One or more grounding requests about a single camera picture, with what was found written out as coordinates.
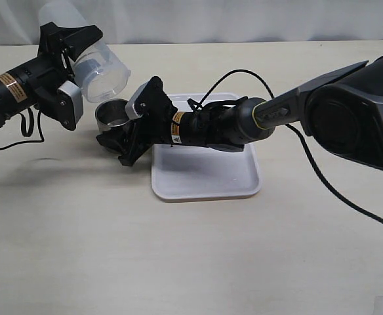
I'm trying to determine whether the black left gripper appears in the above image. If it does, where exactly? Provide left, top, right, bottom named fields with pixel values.
left=22, top=22, right=103, bottom=131

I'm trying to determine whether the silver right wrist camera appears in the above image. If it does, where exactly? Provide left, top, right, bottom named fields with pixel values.
left=125, top=81, right=148, bottom=120

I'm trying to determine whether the white backdrop curtain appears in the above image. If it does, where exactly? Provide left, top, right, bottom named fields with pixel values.
left=0, top=0, right=383, bottom=47

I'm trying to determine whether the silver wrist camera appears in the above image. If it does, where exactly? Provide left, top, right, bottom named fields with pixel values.
left=58, top=80, right=83, bottom=123
left=125, top=81, right=148, bottom=120

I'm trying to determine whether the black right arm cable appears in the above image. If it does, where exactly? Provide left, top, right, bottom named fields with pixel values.
left=187, top=68, right=383, bottom=232

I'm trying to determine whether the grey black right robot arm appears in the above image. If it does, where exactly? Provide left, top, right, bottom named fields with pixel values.
left=97, top=56, right=383, bottom=171

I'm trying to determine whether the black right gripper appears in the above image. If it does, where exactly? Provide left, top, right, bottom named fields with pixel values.
left=96, top=76, right=178, bottom=167

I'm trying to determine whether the clear plastic measuring jug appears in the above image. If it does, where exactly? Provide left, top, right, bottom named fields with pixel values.
left=38, top=1, right=131, bottom=103

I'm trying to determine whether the white rectangular plastic tray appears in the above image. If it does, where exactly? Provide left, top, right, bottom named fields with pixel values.
left=150, top=92, right=264, bottom=203

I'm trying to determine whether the stainless steel cup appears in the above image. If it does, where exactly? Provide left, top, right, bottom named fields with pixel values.
left=95, top=98, right=133, bottom=133

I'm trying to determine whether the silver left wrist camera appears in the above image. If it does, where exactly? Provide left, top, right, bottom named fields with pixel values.
left=58, top=80, right=83, bottom=123

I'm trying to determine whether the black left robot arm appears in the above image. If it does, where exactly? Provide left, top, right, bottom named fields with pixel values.
left=0, top=22, right=103, bottom=144

